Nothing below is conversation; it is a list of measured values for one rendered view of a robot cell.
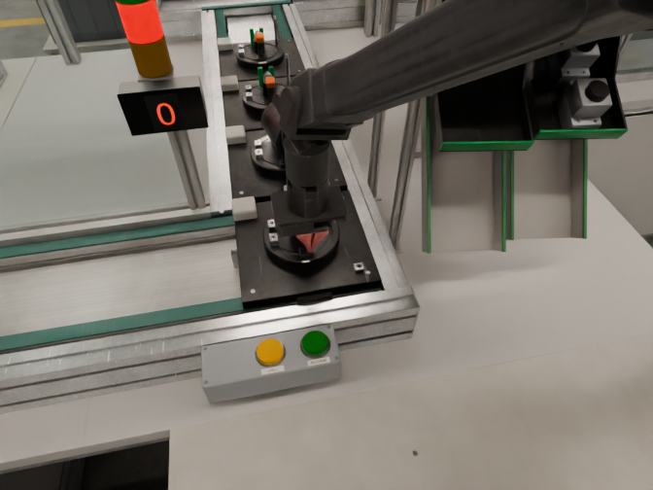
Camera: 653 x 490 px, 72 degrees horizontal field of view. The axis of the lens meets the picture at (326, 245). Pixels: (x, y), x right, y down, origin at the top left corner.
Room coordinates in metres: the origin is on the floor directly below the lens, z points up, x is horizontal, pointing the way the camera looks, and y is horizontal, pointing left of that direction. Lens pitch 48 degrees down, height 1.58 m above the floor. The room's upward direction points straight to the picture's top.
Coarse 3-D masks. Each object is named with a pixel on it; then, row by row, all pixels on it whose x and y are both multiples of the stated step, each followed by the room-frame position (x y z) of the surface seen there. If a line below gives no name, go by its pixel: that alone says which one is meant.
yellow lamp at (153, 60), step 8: (160, 40) 0.64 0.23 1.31; (136, 48) 0.62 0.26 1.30; (144, 48) 0.62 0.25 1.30; (152, 48) 0.63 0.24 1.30; (160, 48) 0.63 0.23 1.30; (136, 56) 0.63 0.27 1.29; (144, 56) 0.62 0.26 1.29; (152, 56) 0.62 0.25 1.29; (160, 56) 0.63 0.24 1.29; (168, 56) 0.65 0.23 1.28; (136, 64) 0.63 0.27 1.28; (144, 64) 0.62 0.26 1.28; (152, 64) 0.62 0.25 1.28; (160, 64) 0.63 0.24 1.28; (168, 64) 0.64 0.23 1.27; (144, 72) 0.62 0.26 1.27; (152, 72) 0.62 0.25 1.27; (160, 72) 0.63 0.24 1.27; (168, 72) 0.64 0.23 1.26
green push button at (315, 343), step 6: (306, 336) 0.36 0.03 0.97; (312, 336) 0.36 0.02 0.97; (318, 336) 0.36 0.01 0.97; (324, 336) 0.36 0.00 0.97; (306, 342) 0.35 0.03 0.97; (312, 342) 0.35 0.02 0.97; (318, 342) 0.35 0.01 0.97; (324, 342) 0.35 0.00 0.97; (306, 348) 0.34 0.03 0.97; (312, 348) 0.34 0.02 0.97; (318, 348) 0.34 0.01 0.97; (324, 348) 0.34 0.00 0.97; (312, 354) 0.34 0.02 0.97; (318, 354) 0.34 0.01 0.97
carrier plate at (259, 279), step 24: (264, 216) 0.63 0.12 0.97; (240, 240) 0.57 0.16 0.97; (360, 240) 0.57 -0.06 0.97; (240, 264) 0.51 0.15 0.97; (264, 264) 0.51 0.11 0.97; (336, 264) 0.51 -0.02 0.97; (264, 288) 0.46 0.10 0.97; (288, 288) 0.46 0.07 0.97; (312, 288) 0.46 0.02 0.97; (336, 288) 0.46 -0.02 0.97; (360, 288) 0.47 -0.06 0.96
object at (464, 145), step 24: (504, 72) 0.67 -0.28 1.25; (456, 96) 0.63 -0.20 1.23; (480, 96) 0.63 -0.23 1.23; (504, 96) 0.63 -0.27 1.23; (456, 120) 0.59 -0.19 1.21; (480, 120) 0.59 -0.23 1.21; (504, 120) 0.59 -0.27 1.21; (528, 120) 0.57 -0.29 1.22; (456, 144) 0.53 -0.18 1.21; (480, 144) 0.54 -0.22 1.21; (504, 144) 0.54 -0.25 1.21; (528, 144) 0.54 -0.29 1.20
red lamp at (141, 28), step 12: (120, 12) 0.63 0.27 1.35; (132, 12) 0.62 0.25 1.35; (144, 12) 0.63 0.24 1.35; (156, 12) 0.65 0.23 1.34; (132, 24) 0.62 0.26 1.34; (144, 24) 0.62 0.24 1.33; (156, 24) 0.64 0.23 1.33; (132, 36) 0.62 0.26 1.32; (144, 36) 0.62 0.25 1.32; (156, 36) 0.63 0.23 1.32
